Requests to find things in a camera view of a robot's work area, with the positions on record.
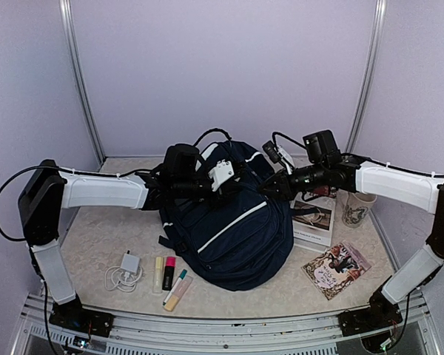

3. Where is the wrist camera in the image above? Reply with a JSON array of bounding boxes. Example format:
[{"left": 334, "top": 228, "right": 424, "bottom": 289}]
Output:
[
  {"left": 262, "top": 141, "right": 295, "bottom": 175},
  {"left": 208, "top": 160, "right": 235, "bottom": 192}
]

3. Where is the pink black highlighter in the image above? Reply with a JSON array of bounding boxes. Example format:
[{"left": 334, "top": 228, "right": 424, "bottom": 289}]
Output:
[{"left": 162, "top": 257, "right": 176, "bottom": 291}]

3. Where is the white patterned mug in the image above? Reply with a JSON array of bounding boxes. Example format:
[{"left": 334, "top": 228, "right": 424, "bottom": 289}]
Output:
[{"left": 342, "top": 192, "right": 377, "bottom": 229}]

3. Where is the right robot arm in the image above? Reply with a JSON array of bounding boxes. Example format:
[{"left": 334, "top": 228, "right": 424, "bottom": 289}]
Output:
[{"left": 260, "top": 130, "right": 444, "bottom": 337}]

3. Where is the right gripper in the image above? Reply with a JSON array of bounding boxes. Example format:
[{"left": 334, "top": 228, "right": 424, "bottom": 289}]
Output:
[{"left": 257, "top": 161, "right": 328, "bottom": 202}]

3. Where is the front aluminium rail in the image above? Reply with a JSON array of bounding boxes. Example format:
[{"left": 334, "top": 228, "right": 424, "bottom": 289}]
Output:
[{"left": 5, "top": 292, "right": 444, "bottom": 354}]

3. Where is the navy blue backpack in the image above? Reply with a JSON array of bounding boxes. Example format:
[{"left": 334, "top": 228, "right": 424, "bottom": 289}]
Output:
[{"left": 158, "top": 141, "right": 294, "bottom": 291}]

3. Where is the right aluminium frame post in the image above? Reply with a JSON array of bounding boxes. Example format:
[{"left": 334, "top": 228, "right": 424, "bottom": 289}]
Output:
[{"left": 345, "top": 0, "right": 388, "bottom": 153}]

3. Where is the orange pastel highlighter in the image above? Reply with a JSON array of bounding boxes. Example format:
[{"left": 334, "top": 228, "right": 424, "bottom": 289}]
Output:
[{"left": 163, "top": 276, "right": 193, "bottom": 312}]

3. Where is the coffee cover white book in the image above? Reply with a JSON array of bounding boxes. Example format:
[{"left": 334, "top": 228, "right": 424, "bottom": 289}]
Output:
[{"left": 291, "top": 194, "right": 337, "bottom": 253}]

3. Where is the left aluminium frame post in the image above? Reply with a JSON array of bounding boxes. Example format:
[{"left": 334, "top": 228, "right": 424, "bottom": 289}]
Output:
[{"left": 59, "top": 0, "right": 106, "bottom": 164}]

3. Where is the red patterned plate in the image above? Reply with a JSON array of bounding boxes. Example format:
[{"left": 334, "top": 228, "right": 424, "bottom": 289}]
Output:
[{"left": 312, "top": 186, "right": 337, "bottom": 198}]

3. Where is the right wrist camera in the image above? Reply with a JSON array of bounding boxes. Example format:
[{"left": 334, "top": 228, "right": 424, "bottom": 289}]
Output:
[{"left": 262, "top": 141, "right": 295, "bottom": 175}]

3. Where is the yellow highlighter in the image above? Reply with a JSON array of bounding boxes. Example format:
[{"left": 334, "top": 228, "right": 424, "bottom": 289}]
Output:
[{"left": 152, "top": 256, "right": 164, "bottom": 294}]

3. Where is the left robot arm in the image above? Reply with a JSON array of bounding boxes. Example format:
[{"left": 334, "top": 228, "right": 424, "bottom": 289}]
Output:
[{"left": 18, "top": 143, "right": 243, "bottom": 337}]

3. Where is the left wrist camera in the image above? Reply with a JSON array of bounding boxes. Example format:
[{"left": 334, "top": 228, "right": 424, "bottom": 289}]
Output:
[{"left": 208, "top": 160, "right": 235, "bottom": 192}]

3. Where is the white charger with cable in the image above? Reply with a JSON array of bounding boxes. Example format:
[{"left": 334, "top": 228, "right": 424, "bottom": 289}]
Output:
[{"left": 104, "top": 251, "right": 143, "bottom": 293}]

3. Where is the illustrated floral cover book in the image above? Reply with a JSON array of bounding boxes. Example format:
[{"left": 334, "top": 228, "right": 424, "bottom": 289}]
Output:
[{"left": 302, "top": 241, "right": 371, "bottom": 300}]

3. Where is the teal white marker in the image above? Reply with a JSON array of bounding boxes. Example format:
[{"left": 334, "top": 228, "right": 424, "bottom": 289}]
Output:
[{"left": 163, "top": 269, "right": 187, "bottom": 305}]

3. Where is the aluminium frame post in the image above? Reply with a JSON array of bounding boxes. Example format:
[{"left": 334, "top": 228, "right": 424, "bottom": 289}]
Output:
[
  {"left": 59, "top": 0, "right": 106, "bottom": 164},
  {"left": 345, "top": 0, "right": 388, "bottom": 153}
]

